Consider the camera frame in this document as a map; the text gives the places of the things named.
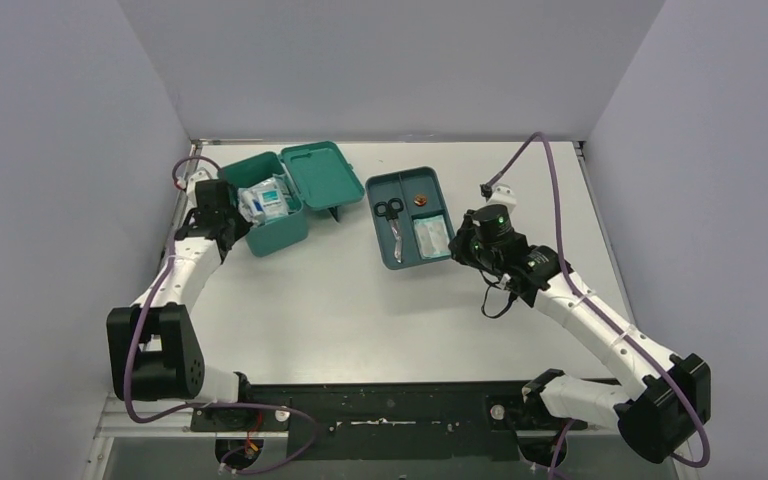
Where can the black handled bandage scissors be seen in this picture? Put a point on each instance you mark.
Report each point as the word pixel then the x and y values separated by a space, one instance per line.
pixel 390 210

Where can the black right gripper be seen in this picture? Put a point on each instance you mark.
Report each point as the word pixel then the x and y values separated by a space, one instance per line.
pixel 462 247

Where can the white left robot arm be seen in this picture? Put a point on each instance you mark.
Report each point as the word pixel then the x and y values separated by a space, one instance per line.
pixel 153 347

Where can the teal medical gauze packet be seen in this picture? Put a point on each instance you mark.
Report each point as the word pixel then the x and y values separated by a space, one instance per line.
pixel 272 199

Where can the bandage strip pack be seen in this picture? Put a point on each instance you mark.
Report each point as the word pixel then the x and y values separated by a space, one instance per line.
pixel 432 237

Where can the teal medicine kit box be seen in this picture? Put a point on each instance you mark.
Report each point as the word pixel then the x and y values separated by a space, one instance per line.
pixel 314 177

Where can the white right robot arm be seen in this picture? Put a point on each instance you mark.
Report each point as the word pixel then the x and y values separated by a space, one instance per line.
pixel 660 399

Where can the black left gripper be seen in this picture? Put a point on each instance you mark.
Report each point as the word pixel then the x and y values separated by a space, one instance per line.
pixel 223 216

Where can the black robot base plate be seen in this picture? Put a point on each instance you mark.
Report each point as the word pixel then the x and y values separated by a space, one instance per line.
pixel 392 421

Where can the dark teal divided tray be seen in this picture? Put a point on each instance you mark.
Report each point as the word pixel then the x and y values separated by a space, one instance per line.
pixel 406 184

